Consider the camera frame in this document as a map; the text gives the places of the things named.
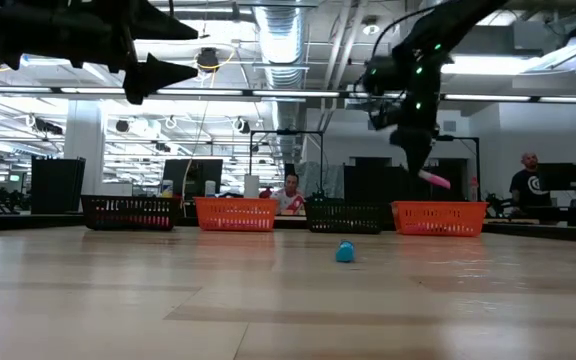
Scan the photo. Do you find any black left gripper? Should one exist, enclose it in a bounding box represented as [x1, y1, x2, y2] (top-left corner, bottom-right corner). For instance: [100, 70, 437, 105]
[0, 0, 200, 107]

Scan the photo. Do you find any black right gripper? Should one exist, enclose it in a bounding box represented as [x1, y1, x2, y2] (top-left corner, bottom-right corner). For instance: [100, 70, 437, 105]
[360, 42, 444, 179]

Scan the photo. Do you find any small pink-capped white marker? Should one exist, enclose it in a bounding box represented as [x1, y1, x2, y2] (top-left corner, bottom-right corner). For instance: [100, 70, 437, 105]
[416, 168, 453, 191]

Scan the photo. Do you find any small light blue marker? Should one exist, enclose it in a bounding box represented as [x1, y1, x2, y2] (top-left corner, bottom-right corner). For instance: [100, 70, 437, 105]
[335, 239, 357, 264]

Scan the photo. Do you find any orange plastic basket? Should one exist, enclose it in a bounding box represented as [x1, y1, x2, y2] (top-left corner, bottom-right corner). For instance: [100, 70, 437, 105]
[193, 196, 280, 233]
[390, 200, 489, 238]

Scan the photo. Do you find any black plastic basket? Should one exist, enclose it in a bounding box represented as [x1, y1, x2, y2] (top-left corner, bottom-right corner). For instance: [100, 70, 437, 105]
[80, 194, 183, 232]
[303, 198, 385, 235]

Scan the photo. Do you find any person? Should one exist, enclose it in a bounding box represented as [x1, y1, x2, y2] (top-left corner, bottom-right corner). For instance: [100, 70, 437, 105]
[509, 151, 553, 209]
[269, 172, 307, 216]

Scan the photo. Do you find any white column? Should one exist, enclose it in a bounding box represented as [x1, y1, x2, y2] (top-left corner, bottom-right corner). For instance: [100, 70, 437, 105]
[63, 99, 107, 197]

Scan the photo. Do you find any black cabinet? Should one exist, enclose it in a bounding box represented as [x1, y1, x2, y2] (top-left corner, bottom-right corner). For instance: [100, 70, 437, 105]
[30, 156, 87, 216]

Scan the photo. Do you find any white box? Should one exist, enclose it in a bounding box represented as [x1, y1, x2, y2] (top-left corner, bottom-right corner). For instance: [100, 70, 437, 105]
[243, 174, 261, 200]

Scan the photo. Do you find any black station frame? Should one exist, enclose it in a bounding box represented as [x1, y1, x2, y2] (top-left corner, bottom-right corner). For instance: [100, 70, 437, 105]
[409, 134, 482, 202]

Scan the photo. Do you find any silver ventilation duct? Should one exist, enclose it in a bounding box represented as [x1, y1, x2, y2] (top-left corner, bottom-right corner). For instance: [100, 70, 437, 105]
[253, 0, 310, 166]

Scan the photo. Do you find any black wall monitor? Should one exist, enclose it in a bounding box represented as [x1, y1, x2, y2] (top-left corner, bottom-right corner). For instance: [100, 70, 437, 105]
[536, 162, 576, 193]

